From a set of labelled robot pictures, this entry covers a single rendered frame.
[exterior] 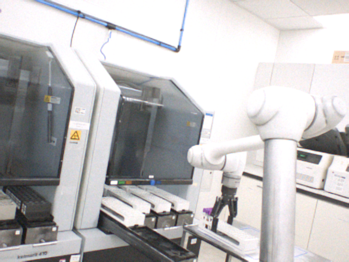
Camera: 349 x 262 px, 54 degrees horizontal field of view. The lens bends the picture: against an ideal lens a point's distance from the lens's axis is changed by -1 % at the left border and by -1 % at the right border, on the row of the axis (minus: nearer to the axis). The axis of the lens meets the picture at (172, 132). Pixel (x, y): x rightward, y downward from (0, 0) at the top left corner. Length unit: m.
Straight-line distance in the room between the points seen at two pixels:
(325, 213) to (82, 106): 2.64
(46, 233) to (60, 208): 0.15
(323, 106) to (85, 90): 0.99
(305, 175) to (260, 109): 2.63
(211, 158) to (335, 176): 2.17
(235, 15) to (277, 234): 3.29
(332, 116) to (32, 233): 1.22
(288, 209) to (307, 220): 2.61
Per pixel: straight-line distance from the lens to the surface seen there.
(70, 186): 1.66
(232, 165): 1.62
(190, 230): 1.77
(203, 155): 1.53
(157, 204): 1.94
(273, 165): 1.08
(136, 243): 1.58
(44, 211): 1.63
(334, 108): 1.19
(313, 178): 3.63
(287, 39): 4.77
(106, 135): 1.69
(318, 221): 3.64
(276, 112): 1.08
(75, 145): 1.62
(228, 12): 4.01
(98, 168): 1.71
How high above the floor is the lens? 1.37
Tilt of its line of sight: 3 degrees down
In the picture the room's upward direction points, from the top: 11 degrees clockwise
